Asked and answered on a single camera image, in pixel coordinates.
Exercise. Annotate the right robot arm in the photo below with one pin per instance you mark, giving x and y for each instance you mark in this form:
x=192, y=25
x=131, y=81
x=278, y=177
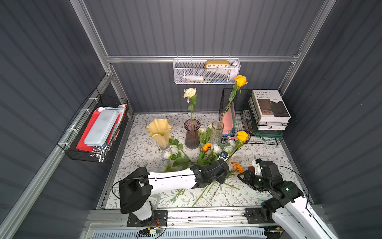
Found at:
x=288, y=207

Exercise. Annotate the red folder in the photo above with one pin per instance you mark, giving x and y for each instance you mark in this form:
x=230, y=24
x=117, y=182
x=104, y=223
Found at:
x=81, y=146

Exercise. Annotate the clear glass vase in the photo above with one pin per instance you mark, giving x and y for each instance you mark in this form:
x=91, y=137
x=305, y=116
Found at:
x=217, y=128

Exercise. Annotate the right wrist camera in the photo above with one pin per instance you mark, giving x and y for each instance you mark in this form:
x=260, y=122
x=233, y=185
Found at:
x=257, y=166

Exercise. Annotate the yellow clock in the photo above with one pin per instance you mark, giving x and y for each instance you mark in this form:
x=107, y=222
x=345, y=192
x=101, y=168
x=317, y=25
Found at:
x=216, y=64

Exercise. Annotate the interior design trends book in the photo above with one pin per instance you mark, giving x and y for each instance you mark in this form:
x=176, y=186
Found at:
x=270, y=106

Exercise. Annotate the pile of flowers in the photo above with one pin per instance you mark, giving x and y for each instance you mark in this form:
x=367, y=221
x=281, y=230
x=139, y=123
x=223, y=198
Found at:
x=183, y=158

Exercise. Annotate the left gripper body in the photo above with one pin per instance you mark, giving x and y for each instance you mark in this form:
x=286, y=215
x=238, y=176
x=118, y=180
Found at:
x=222, y=166

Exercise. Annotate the yellow orange rose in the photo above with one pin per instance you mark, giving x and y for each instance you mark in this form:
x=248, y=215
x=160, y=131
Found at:
x=240, y=81

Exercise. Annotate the purple ribbed glass vase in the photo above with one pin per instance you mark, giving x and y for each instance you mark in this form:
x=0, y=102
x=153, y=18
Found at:
x=192, y=140

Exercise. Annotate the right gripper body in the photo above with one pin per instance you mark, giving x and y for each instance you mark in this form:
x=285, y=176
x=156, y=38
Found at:
x=247, y=178

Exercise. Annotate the yellow wavy vase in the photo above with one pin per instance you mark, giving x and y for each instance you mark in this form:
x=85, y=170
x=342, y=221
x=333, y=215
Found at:
x=160, y=131

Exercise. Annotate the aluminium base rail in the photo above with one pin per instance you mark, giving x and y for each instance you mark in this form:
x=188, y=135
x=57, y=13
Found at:
x=185, y=223

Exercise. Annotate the pink folder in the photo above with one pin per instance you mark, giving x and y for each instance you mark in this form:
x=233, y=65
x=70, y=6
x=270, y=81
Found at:
x=227, y=120

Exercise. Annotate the cream white rose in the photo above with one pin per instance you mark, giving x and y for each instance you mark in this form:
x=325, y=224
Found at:
x=190, y=94

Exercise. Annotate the white wire wall basket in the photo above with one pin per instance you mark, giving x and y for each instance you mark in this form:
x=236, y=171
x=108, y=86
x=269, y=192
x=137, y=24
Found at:
x=193, y=71

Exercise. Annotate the floral table mat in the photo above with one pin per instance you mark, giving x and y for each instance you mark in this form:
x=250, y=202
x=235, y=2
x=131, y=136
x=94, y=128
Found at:
x=141, y=150

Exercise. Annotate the white plastic case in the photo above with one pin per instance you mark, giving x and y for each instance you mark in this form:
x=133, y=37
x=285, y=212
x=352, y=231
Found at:
x=101, y=127

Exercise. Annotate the black wire side basket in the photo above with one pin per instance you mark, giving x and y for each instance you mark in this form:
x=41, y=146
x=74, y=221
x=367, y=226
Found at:
x=73, y=134

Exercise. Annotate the black wire desk organizer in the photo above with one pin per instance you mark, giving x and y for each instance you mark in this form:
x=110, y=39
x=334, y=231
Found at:
x=246, y=119

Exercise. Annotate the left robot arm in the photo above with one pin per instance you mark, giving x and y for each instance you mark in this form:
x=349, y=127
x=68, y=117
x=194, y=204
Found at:
x=136, y=188

